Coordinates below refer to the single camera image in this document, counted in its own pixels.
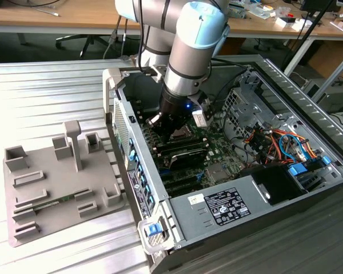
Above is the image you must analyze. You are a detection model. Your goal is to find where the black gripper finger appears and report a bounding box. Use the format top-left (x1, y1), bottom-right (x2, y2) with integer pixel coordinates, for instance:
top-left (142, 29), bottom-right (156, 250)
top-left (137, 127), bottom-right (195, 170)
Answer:
top-left (145, 112), bottom-right (169, 144)
top-left (167, 116), bottom-right (194, 143)

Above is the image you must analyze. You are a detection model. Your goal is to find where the CPU socket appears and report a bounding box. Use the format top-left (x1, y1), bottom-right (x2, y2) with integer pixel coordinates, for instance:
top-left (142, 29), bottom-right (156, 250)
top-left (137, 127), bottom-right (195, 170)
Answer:
top-left (155, 119), bottom-right (197, 143)

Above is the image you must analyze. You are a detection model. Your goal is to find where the black RAM slot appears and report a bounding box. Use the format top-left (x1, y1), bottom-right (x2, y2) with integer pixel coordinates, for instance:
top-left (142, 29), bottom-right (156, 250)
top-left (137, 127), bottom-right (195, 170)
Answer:
top-left (171, 136), bottom-right (208, 149)
top-left (157, 141), bottom-right (210, 154)

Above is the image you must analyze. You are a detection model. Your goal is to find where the black expansion slot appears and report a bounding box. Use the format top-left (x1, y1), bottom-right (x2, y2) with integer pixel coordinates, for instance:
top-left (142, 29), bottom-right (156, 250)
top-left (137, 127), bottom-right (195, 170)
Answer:
top-left (165, 179), bottom-right (205, 196)
top-left (161, 171), bottom-right (202, 186)

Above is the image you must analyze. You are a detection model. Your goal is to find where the black graphics card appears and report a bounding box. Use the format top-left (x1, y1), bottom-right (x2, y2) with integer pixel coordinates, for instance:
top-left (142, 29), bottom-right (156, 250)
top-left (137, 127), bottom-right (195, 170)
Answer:
top-left (159, 148), bottom-right (209, 172)

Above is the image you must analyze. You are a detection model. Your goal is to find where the green motherboard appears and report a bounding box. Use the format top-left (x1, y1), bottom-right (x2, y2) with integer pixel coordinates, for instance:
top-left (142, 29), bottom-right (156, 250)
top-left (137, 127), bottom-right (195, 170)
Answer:
top-left (139, 112), bottom-right (246, 198)

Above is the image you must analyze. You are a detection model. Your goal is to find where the grey PC case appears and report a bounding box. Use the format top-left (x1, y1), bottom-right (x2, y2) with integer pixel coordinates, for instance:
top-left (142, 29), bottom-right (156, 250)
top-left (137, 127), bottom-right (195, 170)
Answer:
top-left (102, 54), bottom-right (343, 274)

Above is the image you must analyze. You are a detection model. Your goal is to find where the black serial label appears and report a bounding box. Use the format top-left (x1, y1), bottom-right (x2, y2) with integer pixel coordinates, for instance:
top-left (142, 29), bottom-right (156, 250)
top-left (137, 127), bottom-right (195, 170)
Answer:
top-left (127, 170), bottom-right (155, 217)

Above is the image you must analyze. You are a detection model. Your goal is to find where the perforated metal drive cage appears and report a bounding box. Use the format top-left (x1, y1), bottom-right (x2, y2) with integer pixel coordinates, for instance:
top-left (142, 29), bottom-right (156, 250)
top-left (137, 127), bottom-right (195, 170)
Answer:
top-left (221, 67), bottom-right (275, 140)

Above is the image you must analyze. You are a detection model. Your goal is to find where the small white sticker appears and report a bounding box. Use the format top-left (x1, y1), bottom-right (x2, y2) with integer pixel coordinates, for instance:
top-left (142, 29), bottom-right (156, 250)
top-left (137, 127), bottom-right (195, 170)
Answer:
top-left (187, 193), bottom-right (205, 205)

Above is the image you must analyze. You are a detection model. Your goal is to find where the black rating label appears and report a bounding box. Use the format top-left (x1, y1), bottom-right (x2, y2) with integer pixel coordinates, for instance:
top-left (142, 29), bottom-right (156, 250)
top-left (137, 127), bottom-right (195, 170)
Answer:
top-left (204, 187), bottom-right (251, 226)

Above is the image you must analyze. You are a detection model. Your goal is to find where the grey power supply unit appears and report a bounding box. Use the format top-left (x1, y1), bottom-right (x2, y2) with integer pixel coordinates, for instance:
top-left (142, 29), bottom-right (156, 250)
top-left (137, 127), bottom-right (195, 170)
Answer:
top-left (168, 174), bottom-right (271, 242)

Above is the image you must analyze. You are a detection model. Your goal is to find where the grey parts rack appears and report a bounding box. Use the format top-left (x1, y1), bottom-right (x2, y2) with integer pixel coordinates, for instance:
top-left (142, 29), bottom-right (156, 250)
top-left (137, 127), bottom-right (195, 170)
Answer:
top-left (2, 119), bottom-right (131, 248)

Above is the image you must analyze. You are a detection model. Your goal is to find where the black office chair base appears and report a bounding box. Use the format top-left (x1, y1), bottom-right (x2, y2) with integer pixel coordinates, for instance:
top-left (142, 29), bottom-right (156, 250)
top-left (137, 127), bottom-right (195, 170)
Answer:
top-left (55, 33), bottom-right (115, 59)

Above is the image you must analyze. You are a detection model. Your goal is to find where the blue disk carrier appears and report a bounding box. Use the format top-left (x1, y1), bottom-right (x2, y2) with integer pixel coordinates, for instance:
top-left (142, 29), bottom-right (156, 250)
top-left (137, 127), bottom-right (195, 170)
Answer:
top-left (288, 163), bottom-right (305, 179)

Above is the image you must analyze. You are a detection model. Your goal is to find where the green RAM stick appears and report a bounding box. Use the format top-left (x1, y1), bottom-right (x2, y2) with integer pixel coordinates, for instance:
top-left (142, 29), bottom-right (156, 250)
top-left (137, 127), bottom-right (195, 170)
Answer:
top-left (31, 194), bottom-right (78, 211)

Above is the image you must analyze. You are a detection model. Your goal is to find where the wooden desk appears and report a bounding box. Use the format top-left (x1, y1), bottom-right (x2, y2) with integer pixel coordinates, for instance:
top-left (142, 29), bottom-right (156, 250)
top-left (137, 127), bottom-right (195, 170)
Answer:
top-left (227, 0), bottom-right (343, 95)
top-left (0, 0), bottom-right (146, 62)

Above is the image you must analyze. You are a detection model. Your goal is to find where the small white box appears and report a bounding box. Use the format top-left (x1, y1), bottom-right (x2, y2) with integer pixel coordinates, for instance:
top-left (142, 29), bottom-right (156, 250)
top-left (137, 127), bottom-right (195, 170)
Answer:
top-left (276, 15), bottom-right (307, 31)

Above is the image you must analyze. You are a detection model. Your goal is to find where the grey computer tower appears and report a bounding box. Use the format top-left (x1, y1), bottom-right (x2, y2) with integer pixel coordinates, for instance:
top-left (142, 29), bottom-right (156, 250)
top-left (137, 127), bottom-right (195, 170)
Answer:
top-left (301, 78), bottom-right (343, 114)

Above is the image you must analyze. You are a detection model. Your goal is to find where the brown cardboard box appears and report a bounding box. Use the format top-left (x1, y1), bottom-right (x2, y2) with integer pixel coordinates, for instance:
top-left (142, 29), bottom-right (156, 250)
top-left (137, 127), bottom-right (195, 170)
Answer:
top-left (308, 42), bottom-right (343, 83)

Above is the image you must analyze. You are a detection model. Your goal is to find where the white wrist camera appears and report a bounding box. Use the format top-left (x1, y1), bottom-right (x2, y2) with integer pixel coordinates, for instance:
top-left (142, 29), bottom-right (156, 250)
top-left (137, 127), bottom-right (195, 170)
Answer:
top-left (188, 94), bottom-right (215, 128)

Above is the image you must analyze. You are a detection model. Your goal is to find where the black USB cable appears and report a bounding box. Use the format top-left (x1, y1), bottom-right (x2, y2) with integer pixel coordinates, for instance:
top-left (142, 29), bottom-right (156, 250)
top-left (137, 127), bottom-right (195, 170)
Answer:
top-left (102, 15), bottom-right (122, 59)

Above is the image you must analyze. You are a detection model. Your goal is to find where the blue wire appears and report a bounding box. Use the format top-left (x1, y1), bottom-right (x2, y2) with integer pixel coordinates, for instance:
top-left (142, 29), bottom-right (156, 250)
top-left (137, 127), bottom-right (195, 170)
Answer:
top-left (278, 133), bottom-right (308, 161)

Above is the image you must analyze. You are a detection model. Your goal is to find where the black plastic air duct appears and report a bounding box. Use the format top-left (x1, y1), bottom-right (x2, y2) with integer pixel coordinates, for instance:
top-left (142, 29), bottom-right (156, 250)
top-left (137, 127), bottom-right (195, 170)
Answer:
top-left (240, 164), bottom-right (308, 207)

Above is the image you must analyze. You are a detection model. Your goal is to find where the orange wire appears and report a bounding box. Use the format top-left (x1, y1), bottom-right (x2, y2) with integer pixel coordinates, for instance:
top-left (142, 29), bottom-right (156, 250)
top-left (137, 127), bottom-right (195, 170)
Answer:
top-left (270, 128), bottom-right (324, 160)

